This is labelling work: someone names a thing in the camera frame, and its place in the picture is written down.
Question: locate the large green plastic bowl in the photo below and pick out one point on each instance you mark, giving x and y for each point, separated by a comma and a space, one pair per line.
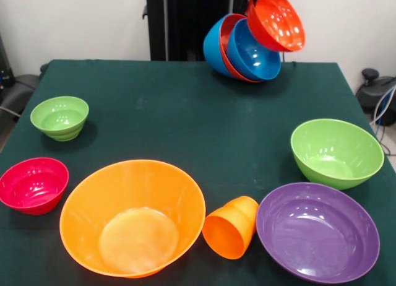
337, 156

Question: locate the pink plastic bowl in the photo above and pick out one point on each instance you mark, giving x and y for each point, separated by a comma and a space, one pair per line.
34, 187

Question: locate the large orange plastic bowl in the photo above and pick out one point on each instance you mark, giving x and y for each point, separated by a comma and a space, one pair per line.
133, 205

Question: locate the small green plastic bowl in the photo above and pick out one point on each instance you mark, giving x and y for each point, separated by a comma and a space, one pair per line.
60, 131

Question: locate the dark green tablecloth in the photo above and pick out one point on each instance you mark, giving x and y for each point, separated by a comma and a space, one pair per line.
185, 128

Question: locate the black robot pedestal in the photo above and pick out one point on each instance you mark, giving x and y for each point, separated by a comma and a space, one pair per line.
185, 19

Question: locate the purple plastic bowl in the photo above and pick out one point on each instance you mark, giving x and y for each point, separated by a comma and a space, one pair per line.
317, 233

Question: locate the black wheeled base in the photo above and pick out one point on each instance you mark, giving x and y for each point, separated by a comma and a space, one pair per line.
18, 91
371, 94

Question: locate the orange plastic cup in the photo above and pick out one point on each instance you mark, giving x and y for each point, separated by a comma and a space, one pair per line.
229, 233

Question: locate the blue plastic bowl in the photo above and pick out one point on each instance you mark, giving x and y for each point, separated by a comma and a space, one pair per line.
253, 60
212, 50

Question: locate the red-orange plastic bowl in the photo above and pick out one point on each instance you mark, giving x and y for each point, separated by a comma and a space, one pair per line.
224, 35
278, 26

